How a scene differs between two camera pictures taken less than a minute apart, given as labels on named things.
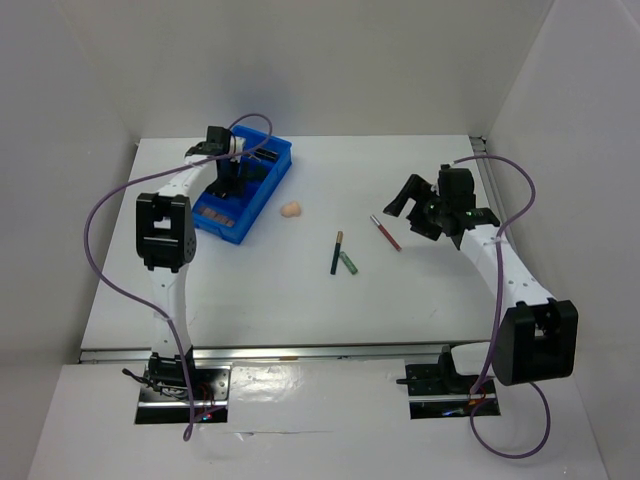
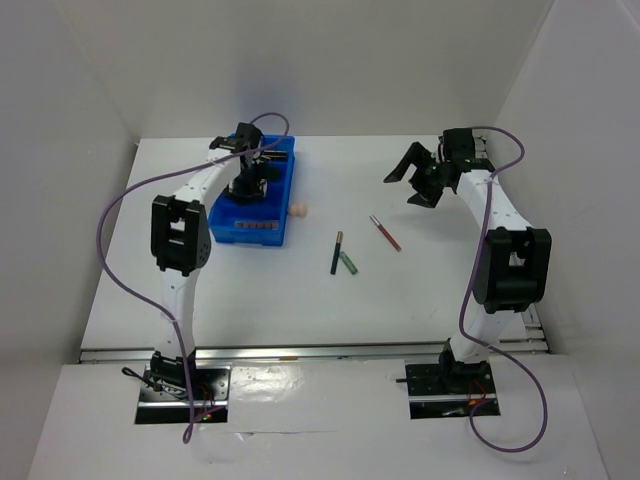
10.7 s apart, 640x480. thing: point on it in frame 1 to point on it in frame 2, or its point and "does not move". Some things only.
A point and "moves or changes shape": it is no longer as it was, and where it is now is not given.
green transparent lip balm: x=348 y=262 does not move
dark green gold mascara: x=336 y=254 does not move
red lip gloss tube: x=386 y=233 does not move
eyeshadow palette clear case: x=216 y=216 to x=252 y=224
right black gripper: x=420 y=190 to x=419 y=155
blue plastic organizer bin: x=263 y=165 moves or changes shape
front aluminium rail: x=407 y=352 does not move
